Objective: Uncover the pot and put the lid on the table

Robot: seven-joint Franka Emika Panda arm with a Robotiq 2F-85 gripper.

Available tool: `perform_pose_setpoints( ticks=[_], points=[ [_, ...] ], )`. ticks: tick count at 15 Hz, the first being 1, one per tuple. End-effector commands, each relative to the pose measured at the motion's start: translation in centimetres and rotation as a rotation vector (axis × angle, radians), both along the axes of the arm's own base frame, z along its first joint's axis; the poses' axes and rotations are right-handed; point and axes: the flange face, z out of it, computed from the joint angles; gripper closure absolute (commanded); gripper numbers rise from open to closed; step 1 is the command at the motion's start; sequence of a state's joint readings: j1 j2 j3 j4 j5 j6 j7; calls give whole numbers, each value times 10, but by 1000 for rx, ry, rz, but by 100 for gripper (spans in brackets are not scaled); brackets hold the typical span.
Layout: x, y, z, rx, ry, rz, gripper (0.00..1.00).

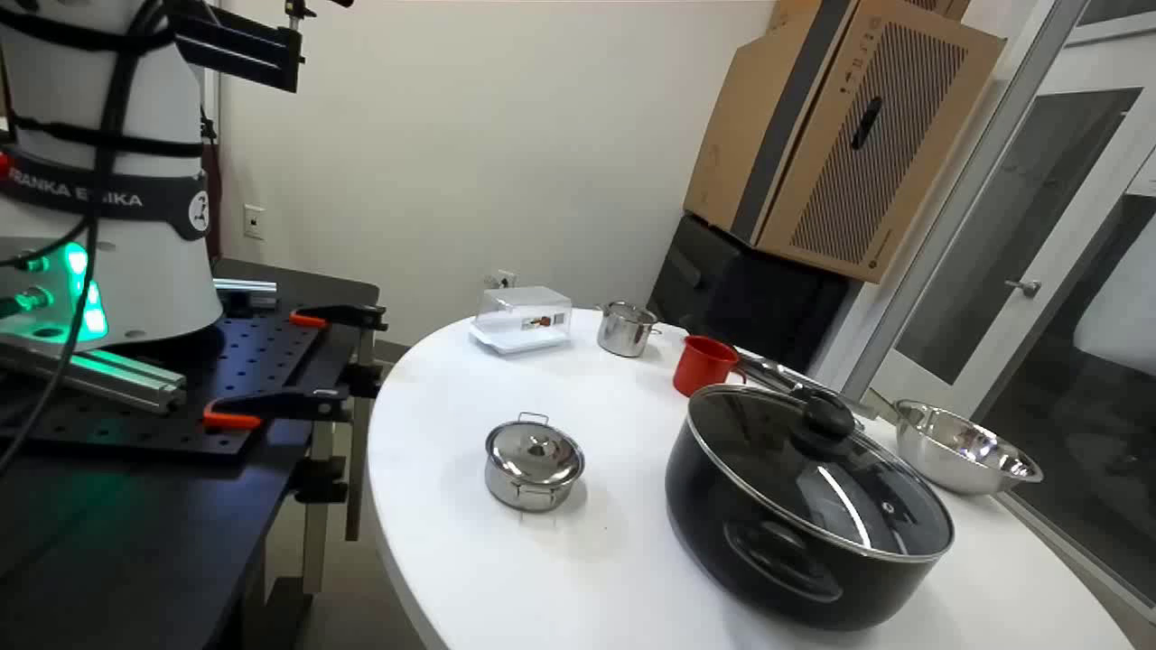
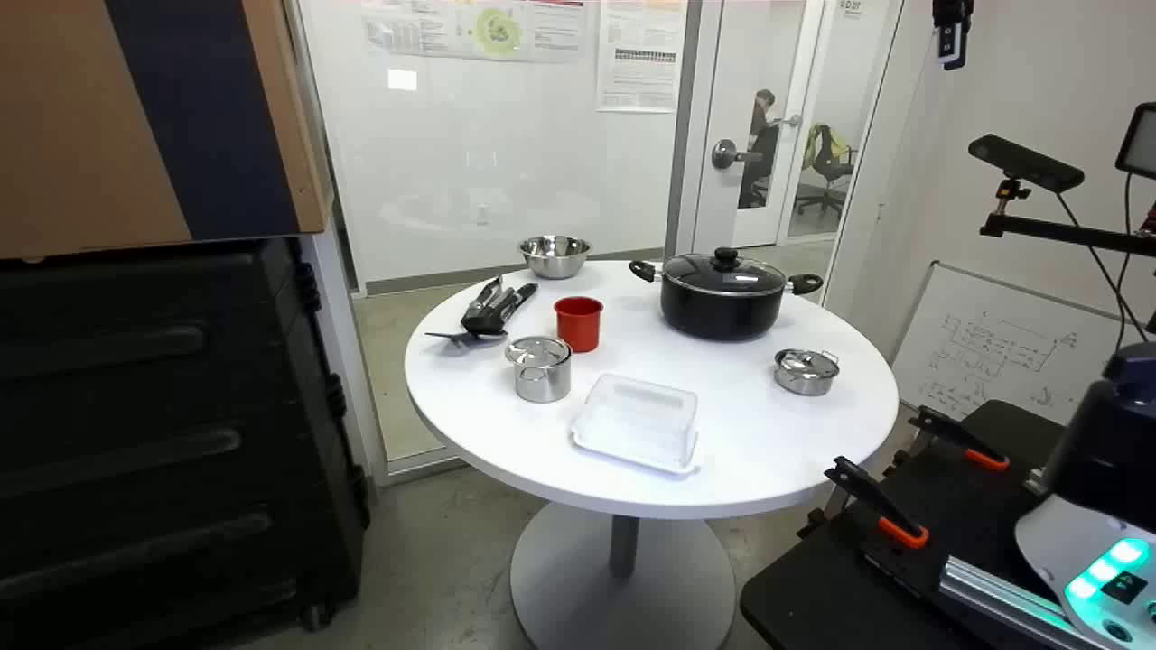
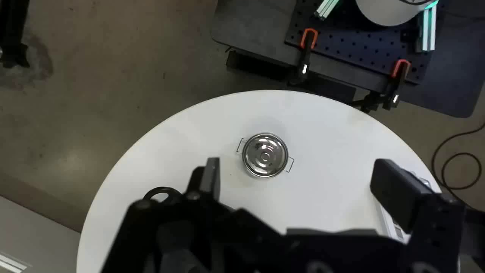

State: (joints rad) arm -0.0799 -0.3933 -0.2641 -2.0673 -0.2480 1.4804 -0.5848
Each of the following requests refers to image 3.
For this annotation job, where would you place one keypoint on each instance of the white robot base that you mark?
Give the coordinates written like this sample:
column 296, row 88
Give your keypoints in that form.
column 393, row 12

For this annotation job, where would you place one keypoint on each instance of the white round table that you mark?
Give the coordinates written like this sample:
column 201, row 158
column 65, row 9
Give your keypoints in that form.
column 334, row 147

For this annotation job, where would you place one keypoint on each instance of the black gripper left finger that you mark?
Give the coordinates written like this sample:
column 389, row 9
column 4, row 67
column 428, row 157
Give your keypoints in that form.
column 212, row 178

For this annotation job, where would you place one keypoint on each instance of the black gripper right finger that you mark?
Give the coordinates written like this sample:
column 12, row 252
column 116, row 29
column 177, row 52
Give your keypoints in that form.
column 404, row 196

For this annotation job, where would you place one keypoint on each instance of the black perforated breadboard plate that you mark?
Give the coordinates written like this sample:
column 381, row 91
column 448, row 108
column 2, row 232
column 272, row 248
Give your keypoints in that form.
column 350, row 37

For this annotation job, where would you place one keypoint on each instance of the black cart table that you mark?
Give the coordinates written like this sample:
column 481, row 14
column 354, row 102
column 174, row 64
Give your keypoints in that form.
column 454, row 79

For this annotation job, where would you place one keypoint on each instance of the aluminium extrusion rail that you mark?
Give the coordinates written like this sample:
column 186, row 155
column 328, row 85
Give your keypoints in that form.
column 428, row 29

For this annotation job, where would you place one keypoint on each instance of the small steel lidded pot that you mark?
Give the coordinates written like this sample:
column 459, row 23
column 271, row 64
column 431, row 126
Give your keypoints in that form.
column 265, row 155

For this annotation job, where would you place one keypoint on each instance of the orange black clamp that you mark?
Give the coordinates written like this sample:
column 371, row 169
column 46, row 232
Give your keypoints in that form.
column 398, row 76
column 307, row 44

